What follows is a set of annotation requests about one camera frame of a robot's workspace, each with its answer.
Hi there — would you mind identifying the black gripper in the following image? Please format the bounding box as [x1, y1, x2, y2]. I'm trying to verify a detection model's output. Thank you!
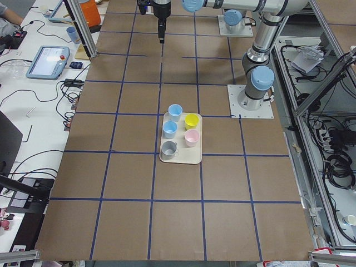
[152, 0, 171, 43]

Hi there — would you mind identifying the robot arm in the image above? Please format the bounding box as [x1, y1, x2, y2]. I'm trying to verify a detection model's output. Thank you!
[224, 9, 255, 29]
[181, 0, 307, 111]

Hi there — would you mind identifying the far light blue cup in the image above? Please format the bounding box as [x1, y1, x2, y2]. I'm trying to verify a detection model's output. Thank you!
[168, 103, 183, 122]

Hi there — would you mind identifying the light blue cup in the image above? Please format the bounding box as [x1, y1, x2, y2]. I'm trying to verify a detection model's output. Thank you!
[162, 121, 178, 139]
[168, 103, 183, 122]

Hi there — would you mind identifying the blue cup on desk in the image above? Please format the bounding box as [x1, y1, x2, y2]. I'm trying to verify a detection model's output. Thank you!
[66, 26, 81, 44]

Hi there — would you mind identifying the yellow cup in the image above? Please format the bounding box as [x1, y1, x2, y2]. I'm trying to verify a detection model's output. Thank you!
[184, 113, 199, 130]

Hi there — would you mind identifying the near light blue cup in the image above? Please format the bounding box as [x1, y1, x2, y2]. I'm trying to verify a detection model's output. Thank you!
[162, 121, 178, 139]

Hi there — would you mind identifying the pink cup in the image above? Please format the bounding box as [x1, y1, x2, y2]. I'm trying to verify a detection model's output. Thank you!
[184, 129, 200, 147]

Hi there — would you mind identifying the grey cup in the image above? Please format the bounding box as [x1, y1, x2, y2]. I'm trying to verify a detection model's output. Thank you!
[160, 141, 179, 161]

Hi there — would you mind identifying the orange cylindrical container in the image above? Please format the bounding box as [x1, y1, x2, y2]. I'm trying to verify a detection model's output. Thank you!
[79, 0, 101, 27]

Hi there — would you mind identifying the wooden mug tree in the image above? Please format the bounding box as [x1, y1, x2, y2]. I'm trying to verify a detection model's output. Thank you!
[63, 0, 92, 60]

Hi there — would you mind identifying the far teach pendant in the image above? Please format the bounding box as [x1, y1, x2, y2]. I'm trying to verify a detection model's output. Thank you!
[48, 1, 72, 23]

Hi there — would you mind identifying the teach pendant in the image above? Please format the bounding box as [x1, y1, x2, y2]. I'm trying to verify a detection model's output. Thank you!
[26, 46, 70, 80]
[48, 1, 72, 23]

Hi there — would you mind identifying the beige plastic tray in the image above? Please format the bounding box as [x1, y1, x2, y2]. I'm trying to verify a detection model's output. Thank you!
[159, 112, 202, 165]

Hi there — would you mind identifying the near teach pendant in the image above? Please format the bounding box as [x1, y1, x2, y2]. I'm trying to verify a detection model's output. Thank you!
[26, 46, 70, 80]

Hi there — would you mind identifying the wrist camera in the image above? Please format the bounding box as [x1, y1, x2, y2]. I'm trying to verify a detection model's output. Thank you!
[137, 0, 152, 15]

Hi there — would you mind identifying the aluminium frame post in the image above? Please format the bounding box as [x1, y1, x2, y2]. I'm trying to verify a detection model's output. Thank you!
[63, 0, 98, 58]

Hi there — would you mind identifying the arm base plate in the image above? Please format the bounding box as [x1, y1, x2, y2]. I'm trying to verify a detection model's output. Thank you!
[217, 15, 254, 38]
[227, 85, 274, 119]

